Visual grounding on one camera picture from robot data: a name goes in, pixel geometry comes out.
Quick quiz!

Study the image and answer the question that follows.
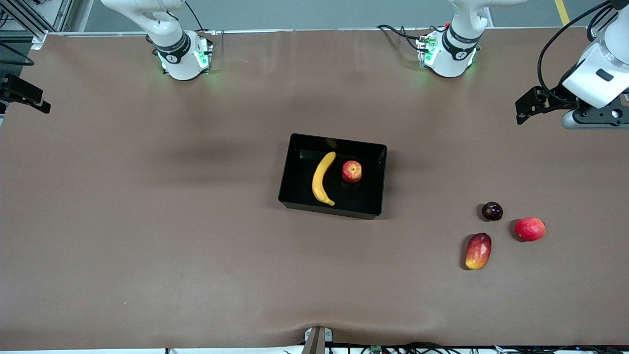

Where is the red peach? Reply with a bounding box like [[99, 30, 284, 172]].
[[515, 217, 546, 242]]

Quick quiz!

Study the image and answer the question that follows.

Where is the red yellow apple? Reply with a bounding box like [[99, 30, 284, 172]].
[[342, 160, 363, 184]]

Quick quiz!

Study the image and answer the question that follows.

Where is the dark purple plum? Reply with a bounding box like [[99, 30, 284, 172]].
[[481, 202, 504, 222]]

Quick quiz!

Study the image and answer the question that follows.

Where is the aluminium frame profile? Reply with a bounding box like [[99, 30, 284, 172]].
[[0, 0, 74, 50], [589, 10, 612, 40]]

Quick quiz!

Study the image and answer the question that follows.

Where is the grey camera pole clamp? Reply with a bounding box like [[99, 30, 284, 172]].
[[302, 326, 333, 354]]

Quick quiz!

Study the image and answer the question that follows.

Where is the black base cable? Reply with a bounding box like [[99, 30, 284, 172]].
[[377, 24, 428, 52], [184, 0, 224, 37]]

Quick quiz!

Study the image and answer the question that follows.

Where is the red yellow mango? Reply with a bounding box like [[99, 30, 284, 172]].
[[465, 233, 492, 270]]

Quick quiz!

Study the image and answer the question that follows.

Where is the yellow banana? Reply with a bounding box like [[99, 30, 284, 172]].
[[312, 151, 338, 207]]

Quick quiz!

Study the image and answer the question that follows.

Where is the black right base cable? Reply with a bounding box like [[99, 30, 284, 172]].
[[184, 0, 224, 37]]

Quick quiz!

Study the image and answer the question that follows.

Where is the black left base cable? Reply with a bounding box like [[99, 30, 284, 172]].
[[377, 24, 428, 52]]

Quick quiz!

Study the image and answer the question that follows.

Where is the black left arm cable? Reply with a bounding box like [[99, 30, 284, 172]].
[[537, 0, 615, 106]]

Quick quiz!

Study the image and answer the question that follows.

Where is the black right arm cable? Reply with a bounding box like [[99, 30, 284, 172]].
[[0, 43, 35, 66]]

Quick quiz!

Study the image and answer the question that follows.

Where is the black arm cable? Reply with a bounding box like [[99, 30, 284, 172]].
[[0, 43, 35, 66], [537, 0, 615, 106]]

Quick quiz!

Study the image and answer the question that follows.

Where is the brown table mat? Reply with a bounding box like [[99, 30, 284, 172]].
[[0, 27, 629, 351]]

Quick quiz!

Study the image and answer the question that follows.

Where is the black rectangular plastic box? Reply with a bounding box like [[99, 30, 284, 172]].
[[278, 133, 388, 220]]

